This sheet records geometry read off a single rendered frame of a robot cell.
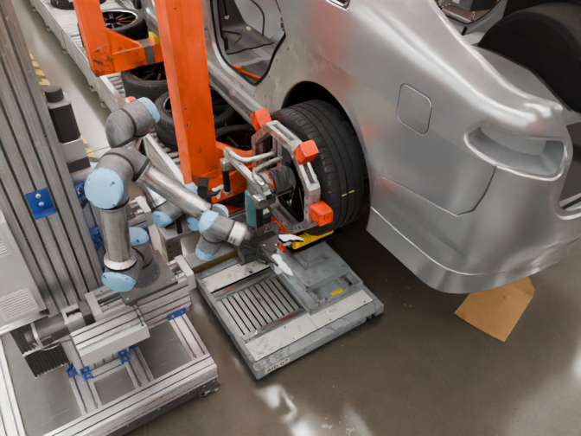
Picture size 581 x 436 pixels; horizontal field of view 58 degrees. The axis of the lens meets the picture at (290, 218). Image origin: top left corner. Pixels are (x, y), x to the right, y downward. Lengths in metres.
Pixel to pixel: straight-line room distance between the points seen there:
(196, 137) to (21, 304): 1.13
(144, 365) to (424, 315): 1.57
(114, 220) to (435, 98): 1.15
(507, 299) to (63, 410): 2.46
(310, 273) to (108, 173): 1.58
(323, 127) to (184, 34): 0.74
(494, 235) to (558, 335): 1.44
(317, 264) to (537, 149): 1.50
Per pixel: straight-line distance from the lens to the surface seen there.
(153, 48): 4.66
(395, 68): 2.02
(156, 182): 1.85
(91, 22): 4.45
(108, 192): 1.72
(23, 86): 1.87
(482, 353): 3.11
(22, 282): 2.22
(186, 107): 2.65
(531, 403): 3.03
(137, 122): 2.17
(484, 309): 3.31
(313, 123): 2.44
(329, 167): 2.36
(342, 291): 3.00
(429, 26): 2.00
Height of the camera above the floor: 2.41
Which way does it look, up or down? 41 degrees down
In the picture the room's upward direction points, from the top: straight up
